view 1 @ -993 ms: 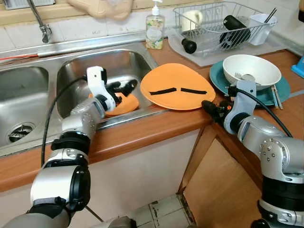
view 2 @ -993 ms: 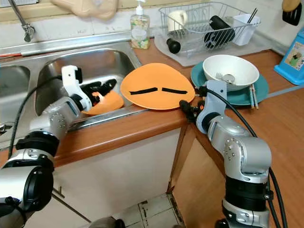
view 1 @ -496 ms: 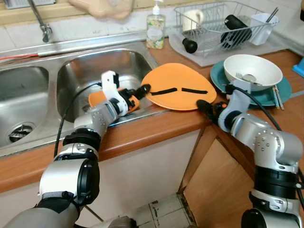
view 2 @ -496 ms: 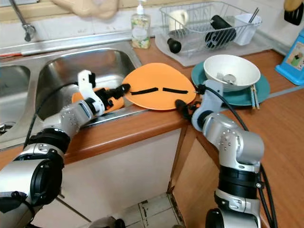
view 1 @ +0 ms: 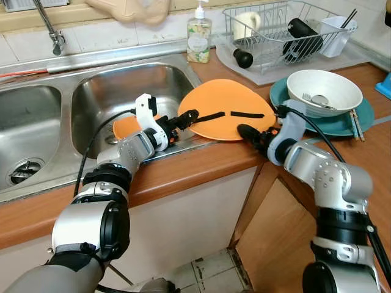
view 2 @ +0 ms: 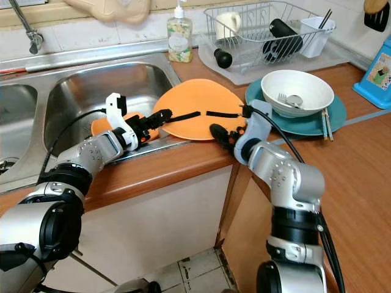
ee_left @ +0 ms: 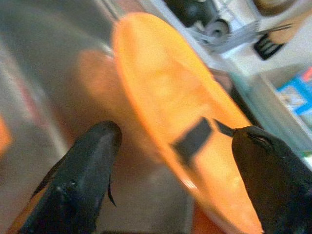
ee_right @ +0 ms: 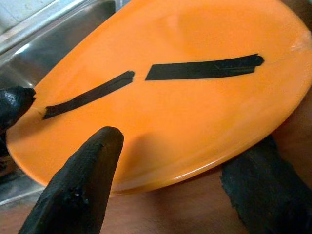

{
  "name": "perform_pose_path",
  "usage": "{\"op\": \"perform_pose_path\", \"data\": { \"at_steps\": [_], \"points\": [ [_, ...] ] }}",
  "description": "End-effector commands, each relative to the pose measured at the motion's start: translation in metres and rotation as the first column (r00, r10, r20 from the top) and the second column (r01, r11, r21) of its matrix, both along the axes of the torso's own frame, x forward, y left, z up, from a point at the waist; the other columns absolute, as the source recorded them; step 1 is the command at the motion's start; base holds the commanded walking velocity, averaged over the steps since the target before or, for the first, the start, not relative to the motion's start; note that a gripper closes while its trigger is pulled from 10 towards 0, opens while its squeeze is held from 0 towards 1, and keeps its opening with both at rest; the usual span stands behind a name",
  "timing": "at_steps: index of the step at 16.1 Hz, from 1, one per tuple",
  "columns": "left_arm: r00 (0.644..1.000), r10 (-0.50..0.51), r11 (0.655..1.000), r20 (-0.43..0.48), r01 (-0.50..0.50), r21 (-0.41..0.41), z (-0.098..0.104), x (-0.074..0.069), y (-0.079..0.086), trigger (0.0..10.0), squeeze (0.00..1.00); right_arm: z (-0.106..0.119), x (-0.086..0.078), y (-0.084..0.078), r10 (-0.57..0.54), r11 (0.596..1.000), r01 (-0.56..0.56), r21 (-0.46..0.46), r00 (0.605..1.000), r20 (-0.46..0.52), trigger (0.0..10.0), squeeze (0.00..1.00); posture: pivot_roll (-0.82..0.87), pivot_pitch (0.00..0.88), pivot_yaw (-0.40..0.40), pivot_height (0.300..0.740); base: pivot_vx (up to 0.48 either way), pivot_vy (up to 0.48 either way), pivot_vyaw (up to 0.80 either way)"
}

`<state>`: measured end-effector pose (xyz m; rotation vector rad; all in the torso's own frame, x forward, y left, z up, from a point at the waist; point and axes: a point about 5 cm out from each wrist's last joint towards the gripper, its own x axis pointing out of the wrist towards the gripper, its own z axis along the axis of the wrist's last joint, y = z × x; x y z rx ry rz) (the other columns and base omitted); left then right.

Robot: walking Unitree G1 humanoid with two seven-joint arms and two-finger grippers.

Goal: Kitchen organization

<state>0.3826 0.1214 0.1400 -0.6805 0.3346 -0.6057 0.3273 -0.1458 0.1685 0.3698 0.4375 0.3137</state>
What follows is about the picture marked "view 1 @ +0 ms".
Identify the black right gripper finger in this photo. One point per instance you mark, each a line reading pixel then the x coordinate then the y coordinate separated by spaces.
pixel 248 134

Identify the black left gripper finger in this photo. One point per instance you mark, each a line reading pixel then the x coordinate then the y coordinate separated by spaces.
pixel 189 114
pixel 185 124

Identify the deep orange plate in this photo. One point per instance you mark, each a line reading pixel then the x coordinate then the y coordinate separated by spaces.
pixel 125 127

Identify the metal spoon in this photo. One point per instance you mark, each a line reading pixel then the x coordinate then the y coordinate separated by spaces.
pixel 321 101

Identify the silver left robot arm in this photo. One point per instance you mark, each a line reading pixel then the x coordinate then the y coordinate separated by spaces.
pixel 91 226

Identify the kitchen cabinet orange wood countertop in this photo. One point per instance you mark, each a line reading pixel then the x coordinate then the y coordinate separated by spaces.
pixel 183 171

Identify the black strip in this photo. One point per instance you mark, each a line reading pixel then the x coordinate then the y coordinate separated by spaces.
pixel 211 116

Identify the stainless steel sink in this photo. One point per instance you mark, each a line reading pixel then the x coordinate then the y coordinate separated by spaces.
pixel 153 85

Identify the metal fork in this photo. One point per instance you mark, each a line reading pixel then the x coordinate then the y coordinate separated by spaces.
pixel 307 97

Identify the soap pump bottle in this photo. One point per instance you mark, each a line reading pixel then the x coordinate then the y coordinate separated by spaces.
pixel 199 43

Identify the wooden chopstick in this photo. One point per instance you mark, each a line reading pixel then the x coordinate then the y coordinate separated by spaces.
pixel 354 126
pixel 359 125

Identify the white bowl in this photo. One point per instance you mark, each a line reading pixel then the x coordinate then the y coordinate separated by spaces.
pixel 342 91

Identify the teal plate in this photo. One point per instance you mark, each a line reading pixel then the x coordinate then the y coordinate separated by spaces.
pixel 360 116

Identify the white mug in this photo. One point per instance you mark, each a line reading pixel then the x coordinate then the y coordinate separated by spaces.
pixel 246 25

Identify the black bottle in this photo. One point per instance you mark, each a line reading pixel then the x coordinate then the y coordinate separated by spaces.
pixel 303 39

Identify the grey drain tray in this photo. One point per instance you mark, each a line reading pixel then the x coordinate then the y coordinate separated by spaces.
pixel 348 65

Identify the white cutlery holder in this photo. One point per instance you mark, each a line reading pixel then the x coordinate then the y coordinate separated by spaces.
pixel 335 41

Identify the blue plastic box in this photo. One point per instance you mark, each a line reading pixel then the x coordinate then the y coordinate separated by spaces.
pixel 385 86

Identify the metal faucet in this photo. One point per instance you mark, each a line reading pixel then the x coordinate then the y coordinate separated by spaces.
pixel 58 43

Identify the dark chopstick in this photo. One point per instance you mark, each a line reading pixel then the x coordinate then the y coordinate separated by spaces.
pixel 348 19

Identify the sink drain strainer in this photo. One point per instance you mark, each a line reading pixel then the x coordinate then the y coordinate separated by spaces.
pixel 25 172

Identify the thin red tube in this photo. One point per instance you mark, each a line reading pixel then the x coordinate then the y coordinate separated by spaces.
pixel 24 72

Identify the grey robot leg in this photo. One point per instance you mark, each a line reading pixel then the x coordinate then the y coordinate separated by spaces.
pixel 156 285

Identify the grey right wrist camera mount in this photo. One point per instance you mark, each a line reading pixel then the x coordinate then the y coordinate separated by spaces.
pixel 292 125

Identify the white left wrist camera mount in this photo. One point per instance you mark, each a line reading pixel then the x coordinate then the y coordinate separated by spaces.
pixel 145 110

